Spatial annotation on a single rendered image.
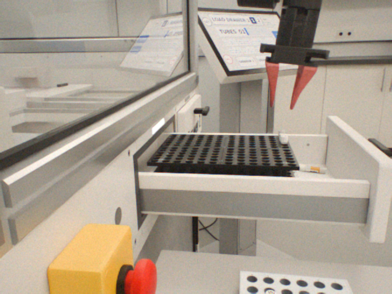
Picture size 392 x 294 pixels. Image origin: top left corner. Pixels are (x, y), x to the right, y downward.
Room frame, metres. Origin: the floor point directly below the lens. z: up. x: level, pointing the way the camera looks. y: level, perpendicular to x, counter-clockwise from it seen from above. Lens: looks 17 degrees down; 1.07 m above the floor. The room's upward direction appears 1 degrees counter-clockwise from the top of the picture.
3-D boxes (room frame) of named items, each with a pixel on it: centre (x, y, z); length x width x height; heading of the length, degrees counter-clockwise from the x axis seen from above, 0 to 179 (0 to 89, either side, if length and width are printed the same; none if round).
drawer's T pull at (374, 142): (0.53, -0.29, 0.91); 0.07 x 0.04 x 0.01; 171
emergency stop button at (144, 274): (0.25, 0.05, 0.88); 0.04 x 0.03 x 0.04; 171
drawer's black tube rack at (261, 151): (0.57, -0.06, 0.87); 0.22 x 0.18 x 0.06; 81
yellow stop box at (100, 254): (0.26, 0.08, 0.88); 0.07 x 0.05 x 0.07; 171
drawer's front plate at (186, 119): (0.90, -0.01, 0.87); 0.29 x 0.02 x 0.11; 171
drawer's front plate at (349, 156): (0.54, -0.26, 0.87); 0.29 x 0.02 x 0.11; 171
